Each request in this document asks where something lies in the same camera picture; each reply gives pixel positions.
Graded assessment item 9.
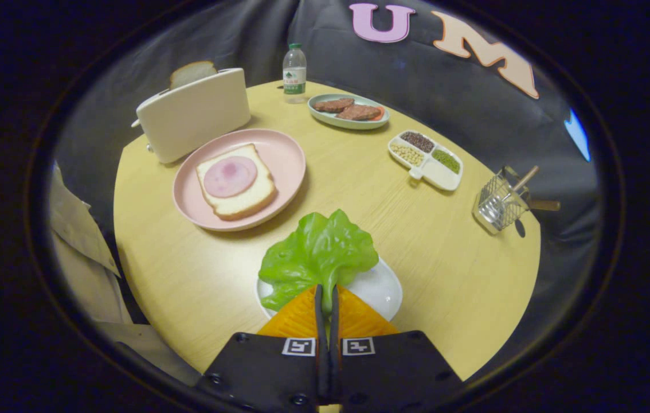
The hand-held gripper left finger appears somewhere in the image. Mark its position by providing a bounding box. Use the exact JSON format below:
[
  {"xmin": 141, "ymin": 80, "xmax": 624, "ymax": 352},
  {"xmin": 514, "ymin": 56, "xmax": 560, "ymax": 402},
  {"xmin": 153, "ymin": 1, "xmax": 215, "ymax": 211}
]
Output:
[{"xmin": 196, "ymin": 285, "xmax": 330, "ymax": 413}]

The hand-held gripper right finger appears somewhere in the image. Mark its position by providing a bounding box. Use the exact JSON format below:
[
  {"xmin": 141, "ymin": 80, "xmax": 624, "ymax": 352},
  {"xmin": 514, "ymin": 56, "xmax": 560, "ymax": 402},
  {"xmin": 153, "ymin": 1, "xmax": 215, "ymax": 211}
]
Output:
[{"xmin": 330, "ymin": 285, "xmax": 463, "ymax": 413}]

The green lettuce leaf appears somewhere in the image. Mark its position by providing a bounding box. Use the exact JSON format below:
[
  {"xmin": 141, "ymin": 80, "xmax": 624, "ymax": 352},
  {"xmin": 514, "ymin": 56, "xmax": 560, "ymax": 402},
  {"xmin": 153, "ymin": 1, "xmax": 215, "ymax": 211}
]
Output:
[{"xmin": 258, "ymin": 209, "xmax": 380, "ymax": 313}]

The plain toast bread slice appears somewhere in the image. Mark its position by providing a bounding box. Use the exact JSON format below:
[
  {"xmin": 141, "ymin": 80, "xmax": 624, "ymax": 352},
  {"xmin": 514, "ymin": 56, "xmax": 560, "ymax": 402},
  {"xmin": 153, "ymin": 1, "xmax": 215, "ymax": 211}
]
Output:
[{"xmin": 169, "ymin": 60, "xmax": 218, "ymax": 91}]

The white plate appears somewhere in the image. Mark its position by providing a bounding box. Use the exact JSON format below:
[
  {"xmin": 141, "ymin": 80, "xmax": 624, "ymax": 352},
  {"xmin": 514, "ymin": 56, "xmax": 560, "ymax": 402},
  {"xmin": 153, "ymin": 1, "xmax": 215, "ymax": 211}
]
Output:
[{"xmin": 255, "ymin": 256, "xmax": 404, "ymax": 322}]

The bread slice under ham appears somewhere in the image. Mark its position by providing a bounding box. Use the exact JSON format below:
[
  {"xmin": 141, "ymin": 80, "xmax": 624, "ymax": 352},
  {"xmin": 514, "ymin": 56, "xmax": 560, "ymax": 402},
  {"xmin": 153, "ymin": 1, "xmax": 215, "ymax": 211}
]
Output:
[{"xmin": 195, "ymin": 143, "xmax": 277, "ymax": 221}]

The pink ham slice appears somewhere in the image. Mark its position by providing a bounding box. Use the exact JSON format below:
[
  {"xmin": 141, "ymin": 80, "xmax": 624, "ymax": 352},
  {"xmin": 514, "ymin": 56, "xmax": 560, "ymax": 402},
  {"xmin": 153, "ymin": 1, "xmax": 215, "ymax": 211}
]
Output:
[{"xmin": 203, "ymin": 156, "xmax": 259, "ymax": 198}]

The white divided dish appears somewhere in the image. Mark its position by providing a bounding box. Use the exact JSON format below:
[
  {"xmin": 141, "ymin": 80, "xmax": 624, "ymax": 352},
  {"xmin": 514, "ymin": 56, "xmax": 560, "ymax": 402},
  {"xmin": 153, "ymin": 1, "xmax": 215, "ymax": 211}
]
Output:
[{"xmin": 388, "ymin": 130, "xmax": 464, "ymax": 192}]

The pink plate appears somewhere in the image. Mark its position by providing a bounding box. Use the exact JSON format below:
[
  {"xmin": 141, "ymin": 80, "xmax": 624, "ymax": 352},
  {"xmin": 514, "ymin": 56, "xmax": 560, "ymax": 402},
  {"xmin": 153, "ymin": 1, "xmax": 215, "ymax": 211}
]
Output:
[{"xmin": 173, "ymin": 128, "xmax": 307, "ymax": 232}]

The pile of green beans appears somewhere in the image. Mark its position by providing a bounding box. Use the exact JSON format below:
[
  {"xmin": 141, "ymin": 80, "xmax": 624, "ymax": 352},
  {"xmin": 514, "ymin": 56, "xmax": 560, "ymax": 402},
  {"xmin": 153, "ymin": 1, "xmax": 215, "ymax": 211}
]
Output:
[{"xmin": 432, "ymin": 149, "xmax": 461, "ymax": 174}]

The pile of yellow soybeans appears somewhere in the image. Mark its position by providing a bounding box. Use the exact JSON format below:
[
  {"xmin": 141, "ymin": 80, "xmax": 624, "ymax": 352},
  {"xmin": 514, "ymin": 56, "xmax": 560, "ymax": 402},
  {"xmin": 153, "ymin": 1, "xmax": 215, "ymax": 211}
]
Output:
[{"xmin": 390, "ymin": 142, "xmax": 425, "ymax": 167}]

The person's beige clothing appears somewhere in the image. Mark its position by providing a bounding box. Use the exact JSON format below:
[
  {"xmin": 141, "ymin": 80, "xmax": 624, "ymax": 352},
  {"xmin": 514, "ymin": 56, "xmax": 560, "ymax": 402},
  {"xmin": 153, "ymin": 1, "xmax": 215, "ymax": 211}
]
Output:
[{"xmin": 49, "ymin": 163, "xmax": 202, "ymax": 386}]

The pile of dark brown beans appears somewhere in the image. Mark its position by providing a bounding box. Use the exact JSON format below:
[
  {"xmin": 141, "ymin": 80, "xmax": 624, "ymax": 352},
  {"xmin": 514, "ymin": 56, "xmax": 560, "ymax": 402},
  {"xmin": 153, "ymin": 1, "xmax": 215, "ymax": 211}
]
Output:
[{"xmin": 400, "ymin": 131, "xmax": 436, "ymax": 153}]

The pale green plate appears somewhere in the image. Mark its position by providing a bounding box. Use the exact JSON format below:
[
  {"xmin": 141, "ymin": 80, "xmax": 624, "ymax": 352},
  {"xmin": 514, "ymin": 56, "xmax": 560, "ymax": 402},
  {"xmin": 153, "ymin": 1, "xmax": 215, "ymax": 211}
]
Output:
[{"xmin": 308, "ymin": 93, "xmax": 390, "ymax": 130}]

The brown meat piece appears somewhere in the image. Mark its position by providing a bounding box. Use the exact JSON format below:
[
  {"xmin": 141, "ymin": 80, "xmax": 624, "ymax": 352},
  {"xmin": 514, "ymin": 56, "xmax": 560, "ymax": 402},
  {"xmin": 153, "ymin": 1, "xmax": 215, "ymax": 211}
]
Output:
[
  {"xmin": 312, "ymin": 98, "xmax": 355, "ymax": 114},
  {"xmin": 335, "ymin": 104, "xmax": 384, "ymax": 122}
]

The white toaster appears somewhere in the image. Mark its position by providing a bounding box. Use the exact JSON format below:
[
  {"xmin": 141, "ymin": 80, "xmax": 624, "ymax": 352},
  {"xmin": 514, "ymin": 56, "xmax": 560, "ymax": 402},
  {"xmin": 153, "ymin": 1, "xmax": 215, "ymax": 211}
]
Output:
[{"xmin": 131, "ymin": 68, "xmax": 252, "ymax": 165}]

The black backdrop cloth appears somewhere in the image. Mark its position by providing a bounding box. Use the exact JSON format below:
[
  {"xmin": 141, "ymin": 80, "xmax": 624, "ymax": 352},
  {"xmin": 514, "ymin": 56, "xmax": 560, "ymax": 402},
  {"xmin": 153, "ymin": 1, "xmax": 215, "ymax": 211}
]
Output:
[{"xmin": 50, "ymin": 0, "xmax": 601, "ymax": 276}]

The clear water bottle green cap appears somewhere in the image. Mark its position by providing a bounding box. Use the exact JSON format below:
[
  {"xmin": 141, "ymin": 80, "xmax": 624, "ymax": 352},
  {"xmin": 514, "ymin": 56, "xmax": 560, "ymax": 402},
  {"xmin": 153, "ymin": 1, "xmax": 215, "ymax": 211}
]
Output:
[{"xmin": 283, "ymin": 43, "xmax": 307, "ymax": 104}]

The wire mesh utensil holder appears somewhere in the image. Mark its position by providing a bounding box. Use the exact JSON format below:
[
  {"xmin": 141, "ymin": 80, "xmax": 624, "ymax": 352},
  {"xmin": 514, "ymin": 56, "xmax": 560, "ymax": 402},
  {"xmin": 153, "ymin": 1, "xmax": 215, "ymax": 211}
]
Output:
[{"xmin": 472, "ymin": 166, "xmax": 530, "ymax": 235}]

